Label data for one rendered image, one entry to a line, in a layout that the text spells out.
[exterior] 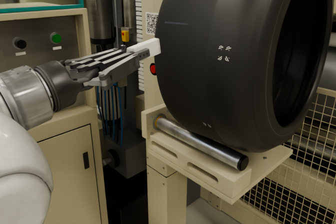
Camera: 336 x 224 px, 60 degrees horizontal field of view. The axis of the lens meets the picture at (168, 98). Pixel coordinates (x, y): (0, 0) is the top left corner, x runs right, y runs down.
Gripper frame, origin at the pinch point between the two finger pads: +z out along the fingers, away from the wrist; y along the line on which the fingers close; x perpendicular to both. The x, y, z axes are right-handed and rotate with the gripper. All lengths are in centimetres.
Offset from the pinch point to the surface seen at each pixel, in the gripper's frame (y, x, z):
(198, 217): 45, 133, 55
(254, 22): -13.0, -2.4, 17.1
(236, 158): -7.5, 35.1, 19.2
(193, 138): 7.5, 35.3, 18.9
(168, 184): 28, 70, 22
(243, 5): -10.7, -5.5, 16.9
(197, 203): 53, 134, 63
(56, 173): 51, 53, -11
